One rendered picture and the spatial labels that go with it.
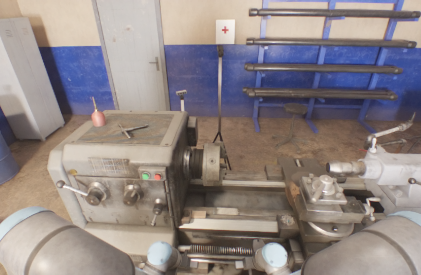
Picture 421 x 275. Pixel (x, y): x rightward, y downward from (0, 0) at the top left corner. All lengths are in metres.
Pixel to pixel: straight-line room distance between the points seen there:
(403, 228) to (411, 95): 5.01
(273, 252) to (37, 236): 0.78
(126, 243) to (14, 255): 0.92
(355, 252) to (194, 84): 4.02
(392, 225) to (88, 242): 0.55
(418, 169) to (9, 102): 4.81
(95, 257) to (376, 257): 0.46
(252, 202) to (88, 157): 1.07
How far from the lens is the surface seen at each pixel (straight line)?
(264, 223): 1.38
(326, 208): 1.24
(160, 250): 1.00
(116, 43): 4.48
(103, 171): 1.19
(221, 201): 1.63
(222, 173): 1.29
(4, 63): 4.33
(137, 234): 1.39
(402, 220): 0.56
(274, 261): 1.00
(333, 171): 1.45
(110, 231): 1.45
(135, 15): 4.29
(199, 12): 4.09
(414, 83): 5.42
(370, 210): 1.41
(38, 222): 0.54
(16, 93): 4.44
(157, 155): 1.06
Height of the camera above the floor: 1.90
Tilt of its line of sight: 30 degrees down
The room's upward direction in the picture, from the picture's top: 1 degrees counter-clockwise
